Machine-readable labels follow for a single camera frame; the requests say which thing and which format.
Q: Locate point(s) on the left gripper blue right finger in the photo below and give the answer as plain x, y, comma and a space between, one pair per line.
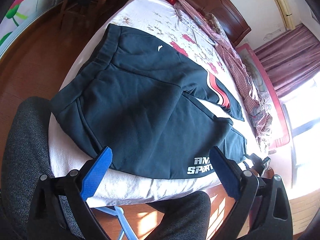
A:
227, 171

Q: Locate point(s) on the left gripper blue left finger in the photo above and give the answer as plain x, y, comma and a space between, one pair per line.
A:
92, 173

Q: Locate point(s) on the dark navy sport pants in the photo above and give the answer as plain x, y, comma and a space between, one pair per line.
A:
157, 110

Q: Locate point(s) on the blue plastic stool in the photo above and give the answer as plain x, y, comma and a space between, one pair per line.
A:
113, 221

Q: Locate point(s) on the person's grey trouser legs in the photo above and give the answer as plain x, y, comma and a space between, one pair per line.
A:
34, 203

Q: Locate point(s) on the pink purple curtain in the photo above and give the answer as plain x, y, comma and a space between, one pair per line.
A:
291, 59

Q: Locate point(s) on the red checked quilt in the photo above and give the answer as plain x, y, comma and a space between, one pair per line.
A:
253, 101

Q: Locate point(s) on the white air conditioner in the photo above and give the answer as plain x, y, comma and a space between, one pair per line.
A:
286, 14

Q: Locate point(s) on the wooden chair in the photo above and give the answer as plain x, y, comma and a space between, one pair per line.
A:
88, 14

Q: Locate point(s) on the white floral bed sheet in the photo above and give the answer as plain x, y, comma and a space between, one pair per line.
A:
177, 29

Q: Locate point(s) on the brown wooden headboard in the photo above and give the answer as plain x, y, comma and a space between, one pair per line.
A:
233, 23

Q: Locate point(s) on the floral wardrobe door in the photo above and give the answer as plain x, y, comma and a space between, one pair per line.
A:
19, 16

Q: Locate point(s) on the red bed guard rail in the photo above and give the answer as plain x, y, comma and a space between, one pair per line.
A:
279, 130

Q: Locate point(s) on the window with dark frame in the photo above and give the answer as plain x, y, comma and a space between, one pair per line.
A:
301, 155

